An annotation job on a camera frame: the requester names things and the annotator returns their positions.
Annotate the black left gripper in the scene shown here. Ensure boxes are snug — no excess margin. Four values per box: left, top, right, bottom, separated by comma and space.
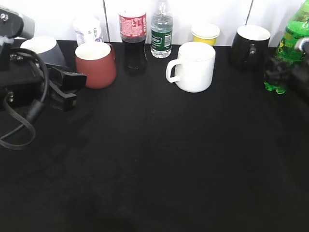
0, 48, 87, 112

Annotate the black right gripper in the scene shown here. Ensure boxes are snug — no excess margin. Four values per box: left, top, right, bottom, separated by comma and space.
265, 36, 309, 104

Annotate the grey ceramic cup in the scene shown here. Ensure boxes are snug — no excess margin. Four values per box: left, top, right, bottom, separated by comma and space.
20, 36, 66, 67

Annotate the green plastic soda bottle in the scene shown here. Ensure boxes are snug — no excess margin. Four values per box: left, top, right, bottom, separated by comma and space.
264, 0, 309, 94

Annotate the dark red ceramic cup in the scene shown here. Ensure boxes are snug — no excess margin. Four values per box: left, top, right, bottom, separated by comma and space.
75, 42, 116, 89

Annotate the yellow paper cup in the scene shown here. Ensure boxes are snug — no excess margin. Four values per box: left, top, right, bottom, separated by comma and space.
191, 23, 220, 46

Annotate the black ceramic mug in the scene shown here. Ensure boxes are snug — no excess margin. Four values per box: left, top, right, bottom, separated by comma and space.
228, 25, 271, 70

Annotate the white purple yogurt carton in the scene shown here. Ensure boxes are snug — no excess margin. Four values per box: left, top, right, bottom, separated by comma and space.
73, 16, 104, 46

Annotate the white ceramic mug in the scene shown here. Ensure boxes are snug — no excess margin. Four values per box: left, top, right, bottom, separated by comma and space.
166, 42, 216, 93

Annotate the cola bottle red label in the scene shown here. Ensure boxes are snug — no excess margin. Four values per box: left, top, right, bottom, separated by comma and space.
119, 8, 147, 75

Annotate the clear water bottle green label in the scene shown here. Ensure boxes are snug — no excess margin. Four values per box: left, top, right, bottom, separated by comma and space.
150, 0, 173, 58

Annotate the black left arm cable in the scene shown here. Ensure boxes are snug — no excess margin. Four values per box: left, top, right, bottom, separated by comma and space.
0, 48, 50, 150

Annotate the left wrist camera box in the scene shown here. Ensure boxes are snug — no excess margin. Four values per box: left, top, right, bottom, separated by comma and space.
0, 6, 35, 39

